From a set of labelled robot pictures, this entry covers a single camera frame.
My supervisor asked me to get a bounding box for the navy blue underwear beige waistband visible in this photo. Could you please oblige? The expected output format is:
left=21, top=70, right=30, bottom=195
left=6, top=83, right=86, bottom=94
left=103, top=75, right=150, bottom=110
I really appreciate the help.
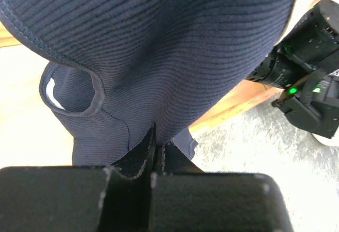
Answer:
left=1, top=0, right=296, bottom=166

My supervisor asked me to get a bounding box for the wooden hanger stand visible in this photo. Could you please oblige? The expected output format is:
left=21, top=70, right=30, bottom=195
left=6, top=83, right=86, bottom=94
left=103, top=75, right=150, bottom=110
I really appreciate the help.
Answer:
left=0, top=0, right=339, bottom=168

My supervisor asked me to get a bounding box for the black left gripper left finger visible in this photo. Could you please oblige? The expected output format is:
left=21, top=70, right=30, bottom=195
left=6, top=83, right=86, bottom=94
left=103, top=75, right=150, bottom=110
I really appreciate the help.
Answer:
left=1, top=128, right=156, bottom=231

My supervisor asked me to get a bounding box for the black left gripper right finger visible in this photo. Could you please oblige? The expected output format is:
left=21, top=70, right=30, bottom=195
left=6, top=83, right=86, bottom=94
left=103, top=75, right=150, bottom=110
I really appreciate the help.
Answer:
left=149, top=144, right=292, bottom=231

